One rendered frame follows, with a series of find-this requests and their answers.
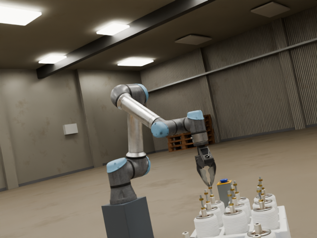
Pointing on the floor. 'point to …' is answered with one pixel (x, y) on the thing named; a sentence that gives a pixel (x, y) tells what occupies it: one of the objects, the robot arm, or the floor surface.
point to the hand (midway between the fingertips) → (209, 183)
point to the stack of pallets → (190, 137)
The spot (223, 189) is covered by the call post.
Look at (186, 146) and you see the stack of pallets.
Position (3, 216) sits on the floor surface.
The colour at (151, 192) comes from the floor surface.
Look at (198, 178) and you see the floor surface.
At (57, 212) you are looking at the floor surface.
